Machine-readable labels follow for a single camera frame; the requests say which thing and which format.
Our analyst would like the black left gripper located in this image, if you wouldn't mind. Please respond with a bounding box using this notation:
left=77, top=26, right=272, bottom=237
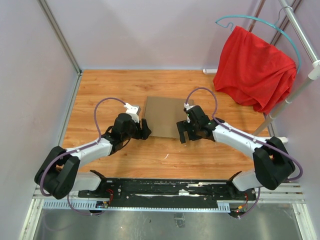
left=122, top=117, right=152, bottom=141

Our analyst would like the brown cardboard box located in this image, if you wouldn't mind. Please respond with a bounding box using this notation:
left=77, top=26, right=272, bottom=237
left=144, top=96, right=187, bottom=139

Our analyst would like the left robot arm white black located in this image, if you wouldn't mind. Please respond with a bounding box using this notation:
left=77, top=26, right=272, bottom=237
left=34, top=113, right=152, bottom=200

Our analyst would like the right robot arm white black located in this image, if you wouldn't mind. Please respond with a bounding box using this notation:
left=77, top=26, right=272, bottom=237
left=176, top=104, right=296, bottom=200

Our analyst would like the red cloth on hanger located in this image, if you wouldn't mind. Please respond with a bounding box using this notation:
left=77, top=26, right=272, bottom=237
left=213, top=26, right=298, bottom=114

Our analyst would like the white garment rack base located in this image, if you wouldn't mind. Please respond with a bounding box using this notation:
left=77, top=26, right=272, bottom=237
left=278, top=137, right=288, bottom=144

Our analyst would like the teal clothes hanger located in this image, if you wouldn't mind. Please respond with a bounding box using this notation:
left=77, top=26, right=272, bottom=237
left=214, top=6, right=302, bottom=75

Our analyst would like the silver garment rack pole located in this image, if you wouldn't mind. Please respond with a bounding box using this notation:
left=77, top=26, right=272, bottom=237
left=252, top=0, right=320, bottom=138

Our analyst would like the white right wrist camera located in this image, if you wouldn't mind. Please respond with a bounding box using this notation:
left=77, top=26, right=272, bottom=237
left=183, top=103, right=194, bottom=111

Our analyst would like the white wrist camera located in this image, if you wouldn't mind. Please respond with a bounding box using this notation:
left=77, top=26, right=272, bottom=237
left=183, top=103, right=194, bottom=111
left=124, top=102, right=141, bottom=123

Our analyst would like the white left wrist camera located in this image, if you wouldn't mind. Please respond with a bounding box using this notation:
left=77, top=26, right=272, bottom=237
left=124, top=102, right=141, bottom=123

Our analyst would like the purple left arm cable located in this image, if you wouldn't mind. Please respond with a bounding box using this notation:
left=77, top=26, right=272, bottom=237
left=39, top=97, right=127, bottom=231

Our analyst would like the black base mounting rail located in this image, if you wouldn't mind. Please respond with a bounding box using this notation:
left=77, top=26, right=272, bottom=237
left=78, top=178, right=256, bottom=201

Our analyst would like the grey slotted cable duct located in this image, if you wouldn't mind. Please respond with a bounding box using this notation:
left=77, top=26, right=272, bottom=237
left=43, top=198, right=231, bottom=213

